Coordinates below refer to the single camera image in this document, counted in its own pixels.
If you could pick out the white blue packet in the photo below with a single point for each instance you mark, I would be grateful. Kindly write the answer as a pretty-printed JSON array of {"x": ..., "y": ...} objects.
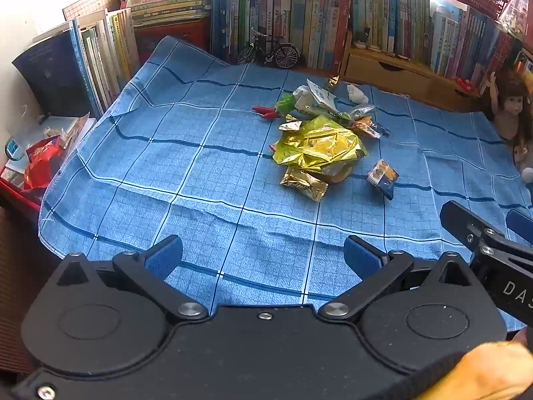
[{"x": 320, "y": 93}]

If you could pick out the red snack wrapper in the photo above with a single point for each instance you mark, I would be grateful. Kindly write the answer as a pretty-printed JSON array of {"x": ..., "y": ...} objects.
[{"x": 368, "y": 128}]

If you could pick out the small dark-haired figurine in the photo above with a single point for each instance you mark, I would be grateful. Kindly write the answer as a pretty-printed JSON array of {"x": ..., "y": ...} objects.
[{"x": 360, "y": 39}]

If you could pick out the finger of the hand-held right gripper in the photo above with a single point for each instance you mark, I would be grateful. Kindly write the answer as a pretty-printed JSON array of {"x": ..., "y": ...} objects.
[
  {"x": 520, "y": 223},
  {"x": 458, "y": 216}
]

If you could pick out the white tissue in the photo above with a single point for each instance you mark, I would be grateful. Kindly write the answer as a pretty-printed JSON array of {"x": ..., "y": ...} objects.
[{"x": 358, "y": 93}]

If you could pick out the red triangular plastic sign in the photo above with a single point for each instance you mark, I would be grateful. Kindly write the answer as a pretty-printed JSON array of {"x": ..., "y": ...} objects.
[{"x": 516, "y": 8}]

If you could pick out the silver green wrapper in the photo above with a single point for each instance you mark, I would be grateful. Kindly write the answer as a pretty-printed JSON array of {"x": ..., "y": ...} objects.
[{"x": 362, "y": 111}]

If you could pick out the row of thin leaning books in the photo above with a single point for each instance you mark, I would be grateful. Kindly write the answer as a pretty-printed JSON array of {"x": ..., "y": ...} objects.
[{"x": 54, "y": 75}]

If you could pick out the row of colourful upright books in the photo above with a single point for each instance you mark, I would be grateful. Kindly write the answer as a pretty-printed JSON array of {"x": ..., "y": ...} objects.
[{"x": 391, "y": 8}]

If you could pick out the brown-haired doll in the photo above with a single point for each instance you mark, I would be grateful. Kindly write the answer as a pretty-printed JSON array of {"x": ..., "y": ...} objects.
[{"x": 510, "y": 108}]

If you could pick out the red plastic crate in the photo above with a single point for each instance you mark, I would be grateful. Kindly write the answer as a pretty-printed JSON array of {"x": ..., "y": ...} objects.
[{"x": 175, "y": 39}]

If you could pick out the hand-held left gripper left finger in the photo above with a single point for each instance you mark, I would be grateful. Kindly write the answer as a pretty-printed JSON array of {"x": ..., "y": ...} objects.
[{"x": 164, "y": 254}]

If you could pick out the brown grid board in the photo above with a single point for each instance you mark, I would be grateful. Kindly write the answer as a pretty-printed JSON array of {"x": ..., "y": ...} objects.
[{"x": 89, "y": 4}]

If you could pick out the red foil bag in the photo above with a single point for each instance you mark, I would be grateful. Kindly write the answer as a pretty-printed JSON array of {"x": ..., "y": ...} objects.
[{"x": 41, "y": 162}]

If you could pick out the blue checked cloth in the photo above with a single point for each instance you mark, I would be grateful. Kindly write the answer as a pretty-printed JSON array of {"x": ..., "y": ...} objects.
[{"x": 166, "y": 166}]

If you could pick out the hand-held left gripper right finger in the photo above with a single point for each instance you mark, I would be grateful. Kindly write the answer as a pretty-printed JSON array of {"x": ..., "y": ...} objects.
[{"x": 360, "y": 256}]

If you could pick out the blue orange small packet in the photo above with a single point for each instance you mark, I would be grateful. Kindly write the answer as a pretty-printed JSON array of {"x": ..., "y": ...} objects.
[{"x": 383, "y": 177}]

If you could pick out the stack of flat books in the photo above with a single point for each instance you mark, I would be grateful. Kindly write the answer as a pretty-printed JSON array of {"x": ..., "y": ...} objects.
[{"x": 166, "y": 2}]

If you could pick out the red chili pepper pair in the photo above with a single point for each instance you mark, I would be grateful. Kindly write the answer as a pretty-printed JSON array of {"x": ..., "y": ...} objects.
[{"x": 270, "y": 114}]

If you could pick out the small gold snack packet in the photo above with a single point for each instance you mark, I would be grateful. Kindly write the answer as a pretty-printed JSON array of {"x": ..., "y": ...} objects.
[{"x": 304, "y": 183}]

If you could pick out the gold wrapper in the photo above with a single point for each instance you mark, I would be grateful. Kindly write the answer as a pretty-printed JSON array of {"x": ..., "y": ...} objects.
[{"x": 333, "y": 80}]

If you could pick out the row of pale blue books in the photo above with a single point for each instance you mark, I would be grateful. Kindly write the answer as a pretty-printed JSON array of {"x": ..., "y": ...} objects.
[{"x": 470, "y": 41}]

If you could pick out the row of tall upright books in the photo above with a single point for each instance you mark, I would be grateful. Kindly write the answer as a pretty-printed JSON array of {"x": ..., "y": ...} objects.
[{"x": 270, "y": 16}]

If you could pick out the person's left hand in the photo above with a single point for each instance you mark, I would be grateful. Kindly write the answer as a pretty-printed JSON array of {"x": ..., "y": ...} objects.
[{"x": 491, "y": 375}]

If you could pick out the large yellow foil bag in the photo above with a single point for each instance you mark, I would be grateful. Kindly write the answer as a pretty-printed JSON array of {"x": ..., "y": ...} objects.
[{"x": 320, "y": 146}]

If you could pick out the wooden drawer shelf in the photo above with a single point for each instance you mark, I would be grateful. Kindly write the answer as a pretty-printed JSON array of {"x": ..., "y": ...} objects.
[{"x": 387, "y": 71}]

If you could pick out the green plastic wrapper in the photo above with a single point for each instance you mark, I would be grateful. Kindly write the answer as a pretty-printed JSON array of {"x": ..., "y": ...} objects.
[{"x": 285, "y": 102}]

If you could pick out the red plastic bin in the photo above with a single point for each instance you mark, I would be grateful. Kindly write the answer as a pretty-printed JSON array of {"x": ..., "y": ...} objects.
[{"x": 16, "y": 195}]

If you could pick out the miniature bicycle model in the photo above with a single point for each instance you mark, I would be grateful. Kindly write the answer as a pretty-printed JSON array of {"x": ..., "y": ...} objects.
[{"x": 285, "y": 56}]

